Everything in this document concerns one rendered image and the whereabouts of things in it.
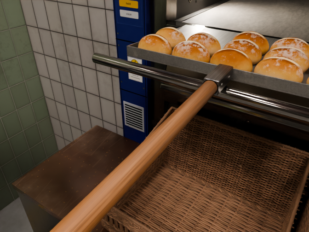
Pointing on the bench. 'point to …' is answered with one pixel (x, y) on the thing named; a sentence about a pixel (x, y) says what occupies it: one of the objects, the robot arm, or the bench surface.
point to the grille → (134, 116)
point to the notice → (134, 74)
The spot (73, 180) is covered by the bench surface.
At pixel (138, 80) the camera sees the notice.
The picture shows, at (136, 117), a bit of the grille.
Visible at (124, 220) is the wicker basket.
